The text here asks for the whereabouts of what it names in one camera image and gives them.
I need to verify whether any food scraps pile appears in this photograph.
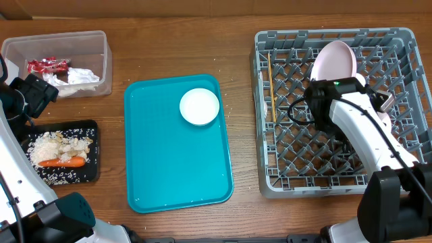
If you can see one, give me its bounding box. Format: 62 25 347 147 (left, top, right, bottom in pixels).
26 129 95 186

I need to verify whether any grey dishwasher rack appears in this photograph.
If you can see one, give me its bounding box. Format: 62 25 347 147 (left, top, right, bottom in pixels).
250 28 431 198

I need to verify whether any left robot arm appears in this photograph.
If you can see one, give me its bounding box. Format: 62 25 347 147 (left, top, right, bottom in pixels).
1 61 142 243

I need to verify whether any wooden chopstick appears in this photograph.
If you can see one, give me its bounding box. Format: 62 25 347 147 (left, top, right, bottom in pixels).
267 51 277 123

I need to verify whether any white bowl with scraps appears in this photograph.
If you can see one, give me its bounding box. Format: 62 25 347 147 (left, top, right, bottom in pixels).
180 88 220 126

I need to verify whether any white plastic fork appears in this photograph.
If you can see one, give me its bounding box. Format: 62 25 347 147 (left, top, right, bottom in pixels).
259 71 268 120

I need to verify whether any teal serving tray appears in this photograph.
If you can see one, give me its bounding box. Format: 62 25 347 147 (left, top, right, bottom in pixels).
124 74 234 213

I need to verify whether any white paper cup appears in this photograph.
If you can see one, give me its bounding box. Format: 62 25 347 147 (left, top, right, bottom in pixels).
355 73 366 86

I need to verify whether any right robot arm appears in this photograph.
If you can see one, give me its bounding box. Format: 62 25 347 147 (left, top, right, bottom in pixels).
304 78 431 242

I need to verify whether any white tissue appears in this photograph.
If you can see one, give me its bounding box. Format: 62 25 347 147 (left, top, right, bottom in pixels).
43 67 100 98

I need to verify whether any orange carrot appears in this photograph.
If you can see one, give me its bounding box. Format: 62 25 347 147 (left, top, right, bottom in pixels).
38 157 86 167

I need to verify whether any large pink plate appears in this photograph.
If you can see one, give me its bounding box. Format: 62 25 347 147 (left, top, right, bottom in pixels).
310 40 356 81

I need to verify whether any red snack wrapper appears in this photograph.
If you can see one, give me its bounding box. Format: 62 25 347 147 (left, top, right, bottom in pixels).
27 57 71 74

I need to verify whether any clear plastic bin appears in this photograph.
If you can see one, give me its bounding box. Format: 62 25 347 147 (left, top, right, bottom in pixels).
1 30 113 98

